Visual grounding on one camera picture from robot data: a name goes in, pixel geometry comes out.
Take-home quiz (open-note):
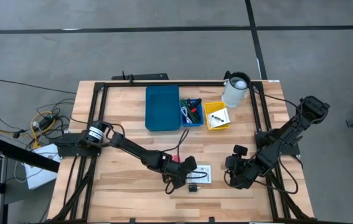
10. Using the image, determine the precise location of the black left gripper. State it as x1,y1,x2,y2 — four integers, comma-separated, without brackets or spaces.
162,155,199,191

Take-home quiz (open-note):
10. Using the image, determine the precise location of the white cylindrical container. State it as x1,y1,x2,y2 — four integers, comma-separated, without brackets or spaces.
220,71,252,109

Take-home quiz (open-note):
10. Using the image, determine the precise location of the black aluminium table frame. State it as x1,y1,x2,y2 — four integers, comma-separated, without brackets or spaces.
49,80,316,223

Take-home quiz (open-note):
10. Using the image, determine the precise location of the black bar device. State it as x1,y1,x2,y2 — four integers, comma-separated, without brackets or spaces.
111,70,170,82

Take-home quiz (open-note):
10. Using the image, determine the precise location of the small blue slotted basket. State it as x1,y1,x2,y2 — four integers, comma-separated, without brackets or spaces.
179,98,205,128

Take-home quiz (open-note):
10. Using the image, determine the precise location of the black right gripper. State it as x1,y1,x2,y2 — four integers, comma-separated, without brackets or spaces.
225,144,258,190

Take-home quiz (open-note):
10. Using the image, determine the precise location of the black power strip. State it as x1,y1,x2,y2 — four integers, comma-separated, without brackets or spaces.
37,113,60,130

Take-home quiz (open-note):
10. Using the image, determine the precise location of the large teal plastic bin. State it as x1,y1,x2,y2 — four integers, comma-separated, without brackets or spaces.
144,84,182,133

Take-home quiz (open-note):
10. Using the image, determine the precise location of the white cable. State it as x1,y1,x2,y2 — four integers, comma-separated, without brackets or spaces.
181,106,194,125

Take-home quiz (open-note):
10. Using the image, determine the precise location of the white floor box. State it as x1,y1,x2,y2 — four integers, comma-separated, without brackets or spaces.
23,143,62,191

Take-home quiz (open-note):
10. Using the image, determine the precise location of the black cable with red strap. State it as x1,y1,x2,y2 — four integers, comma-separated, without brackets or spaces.
186,98,203,114

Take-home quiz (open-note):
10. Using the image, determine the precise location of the black beam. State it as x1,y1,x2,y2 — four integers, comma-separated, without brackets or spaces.
0,136,60,174

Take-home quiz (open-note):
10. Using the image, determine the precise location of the small yellow slotted basket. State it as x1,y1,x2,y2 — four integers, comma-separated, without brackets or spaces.
203,101,231,131

